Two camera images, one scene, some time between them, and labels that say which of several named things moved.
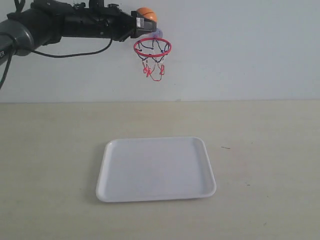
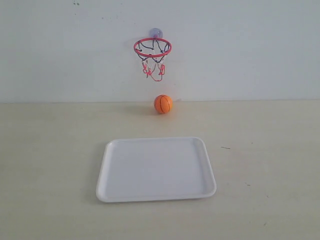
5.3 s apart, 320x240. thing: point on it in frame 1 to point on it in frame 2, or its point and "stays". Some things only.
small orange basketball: x=147 y=13 to x=163 y=104
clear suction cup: x=157 y=34 stays
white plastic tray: x=154 y=168 stays
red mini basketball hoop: x=152 y=51 stays
